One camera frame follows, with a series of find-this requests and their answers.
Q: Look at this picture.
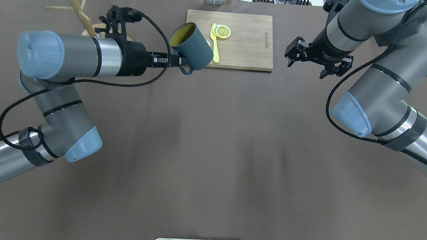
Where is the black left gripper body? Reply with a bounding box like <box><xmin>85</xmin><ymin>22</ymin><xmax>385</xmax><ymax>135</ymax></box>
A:
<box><xmin>119</xmin><ymin>41</ymin><xmax>153</xmax><ymax>77</ymax></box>

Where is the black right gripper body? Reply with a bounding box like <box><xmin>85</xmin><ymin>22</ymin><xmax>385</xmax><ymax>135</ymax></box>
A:
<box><xmin>284</xmin><ymin>36</ymin><xmax>353</xmax><ymax>79</ymax></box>

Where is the blue cup yellow inside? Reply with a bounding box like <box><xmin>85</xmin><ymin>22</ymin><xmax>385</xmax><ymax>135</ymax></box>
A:
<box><xmin>169</xmin><ymin>22</ymin><xmax>213</xmax><ymax>75</ymax></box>

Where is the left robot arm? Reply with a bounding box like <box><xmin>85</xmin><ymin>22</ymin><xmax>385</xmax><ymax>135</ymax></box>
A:
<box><xmin>0</xmin><ymin>31</ymin><xmax>188</xmax><ymax>184</ymax></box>

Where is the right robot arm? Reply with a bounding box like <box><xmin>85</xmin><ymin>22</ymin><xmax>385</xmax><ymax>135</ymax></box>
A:
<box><xmin>285</xmin><ymin>0</ymin><xmax>427</xmax><ymax>177</ymax></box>

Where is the wooden cup storage rack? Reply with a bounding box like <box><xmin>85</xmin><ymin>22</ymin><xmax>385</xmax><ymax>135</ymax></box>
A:
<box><xmin>34</xmin><ymin>0</ymin><xmax>136</xmax><ymax>42</ymax></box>

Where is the yellow plastic knife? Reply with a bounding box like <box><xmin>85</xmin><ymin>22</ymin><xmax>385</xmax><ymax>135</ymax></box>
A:
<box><xmin>209</xmin><ymin>23</ymin><xmax>220</xmax><ymax>64</ymax></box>

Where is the lemon slice front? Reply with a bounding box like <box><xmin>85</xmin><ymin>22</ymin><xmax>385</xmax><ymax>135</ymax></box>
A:
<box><xmin>212</xmin><ymin>24</ymin><xmax>231</xmax><ymax>39</ymax></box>

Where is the bamboo cutting board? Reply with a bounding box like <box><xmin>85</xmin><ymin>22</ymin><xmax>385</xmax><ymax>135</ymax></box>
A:
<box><xmin>186</xmin><ymin>9</ymin><xmax>273</xmax><ymax>72</ymax></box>

